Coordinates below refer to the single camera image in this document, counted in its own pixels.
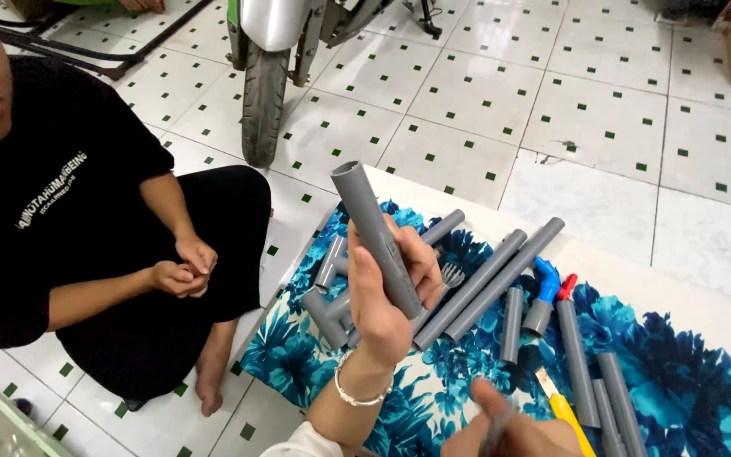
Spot person's right hand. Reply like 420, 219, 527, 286
440, 377, 586, 457

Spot person's left hand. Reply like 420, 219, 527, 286
346, 215, 444, 370

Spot grey plastic pipe with socket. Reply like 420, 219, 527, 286
330, 160, 425, 321

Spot yellow utility knife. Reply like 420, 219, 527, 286
535, 367, 597, 457

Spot grey pipe tee assembly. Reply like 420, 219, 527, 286
301, 235, 357, 351

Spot grey ridged pipe fitting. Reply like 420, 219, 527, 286
411, 262, 466, 335

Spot grey pipe with red cap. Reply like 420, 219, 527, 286
555, 273, 602, 429

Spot long grey plastic pipe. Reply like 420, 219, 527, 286
443, 217, 566, 343
414, 229, 528, 352

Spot short grey plastic pipe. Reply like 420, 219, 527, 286
499, 286, 525, 365
419, 209, 467, 247

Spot person's white sleeve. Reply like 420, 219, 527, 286
260, 421, 345, 457

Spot blue floral cloth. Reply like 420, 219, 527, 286
240, 199, 731, 457

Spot silver motorcycle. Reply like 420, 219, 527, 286
226, 0, 445, 170

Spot grey-green tray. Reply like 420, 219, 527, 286
0, 385, 76, 457

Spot silver bracelet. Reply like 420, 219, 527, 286
334, 349, 396, 407

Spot black metal frame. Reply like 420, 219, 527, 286
0, 0, 215, 82

